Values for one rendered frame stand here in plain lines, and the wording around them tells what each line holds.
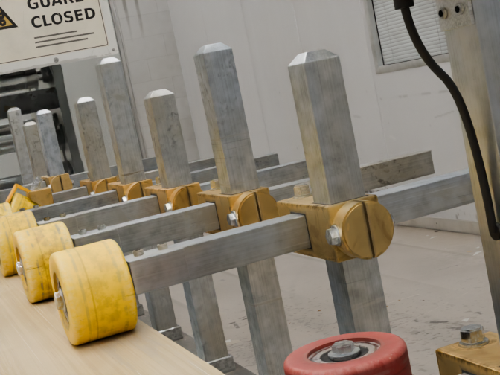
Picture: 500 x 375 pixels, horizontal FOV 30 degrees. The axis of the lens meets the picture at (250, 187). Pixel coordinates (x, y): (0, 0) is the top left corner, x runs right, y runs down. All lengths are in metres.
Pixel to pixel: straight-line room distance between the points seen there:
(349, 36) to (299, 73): 5.54
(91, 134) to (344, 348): 1.21
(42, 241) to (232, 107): 0.25
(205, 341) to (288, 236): 0.50
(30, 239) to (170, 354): 0.35
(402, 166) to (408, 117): 4.69
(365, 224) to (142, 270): 0.19
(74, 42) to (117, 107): 1.57
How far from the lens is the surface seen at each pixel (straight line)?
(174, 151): 1.28
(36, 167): 2.50
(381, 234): 0.80
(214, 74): 1.04
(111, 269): 0.77
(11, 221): 1.27
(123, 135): 1.52
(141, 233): 1.06
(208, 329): 1.31
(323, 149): 0.81
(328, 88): 0.81
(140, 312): 1.80
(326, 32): 6.64
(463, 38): 0.60
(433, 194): 0.91
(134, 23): 9.75
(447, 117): 5.51
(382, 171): 1.17
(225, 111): 1.04
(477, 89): 0.59
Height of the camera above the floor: 1.08
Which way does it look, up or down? 6 degrees down
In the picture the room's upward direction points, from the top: 11 degrees counter-clockwise
